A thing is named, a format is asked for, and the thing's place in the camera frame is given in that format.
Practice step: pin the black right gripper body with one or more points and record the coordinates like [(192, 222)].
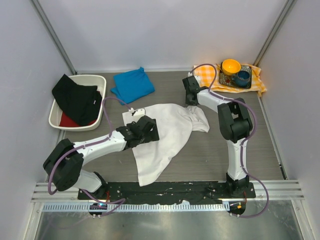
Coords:
[(190, 99)]

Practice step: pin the yellow checkered cloth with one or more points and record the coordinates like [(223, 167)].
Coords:
[(207, 73)]

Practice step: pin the white t shirt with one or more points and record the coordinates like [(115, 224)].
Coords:
[(175, 125)]

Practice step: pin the white plastic bin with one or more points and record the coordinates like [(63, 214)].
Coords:
[(86, 79)]

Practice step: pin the slotted cable duct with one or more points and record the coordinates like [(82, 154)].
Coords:
[(133, 208)]

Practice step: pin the red t shirt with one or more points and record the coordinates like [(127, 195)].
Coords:
[(82, 110)]

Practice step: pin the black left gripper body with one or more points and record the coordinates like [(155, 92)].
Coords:
[(152, 128)]

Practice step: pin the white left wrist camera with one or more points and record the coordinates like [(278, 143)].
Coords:
[(133, 115)]

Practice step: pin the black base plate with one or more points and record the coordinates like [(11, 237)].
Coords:
[(175, 192)]

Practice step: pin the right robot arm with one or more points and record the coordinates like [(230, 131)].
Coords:
[(235, 126)]

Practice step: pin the black t shirt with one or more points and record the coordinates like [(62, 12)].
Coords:
[(65, 88)]

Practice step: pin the blue mug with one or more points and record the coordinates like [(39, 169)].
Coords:
[(242, 79)]

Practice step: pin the blue folded t shirt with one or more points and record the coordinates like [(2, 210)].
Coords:
[(132, 85)]

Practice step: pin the yellow bowl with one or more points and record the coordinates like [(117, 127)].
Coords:
[(230, 67)]

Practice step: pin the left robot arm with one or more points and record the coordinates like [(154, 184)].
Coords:
[(64, 165)]

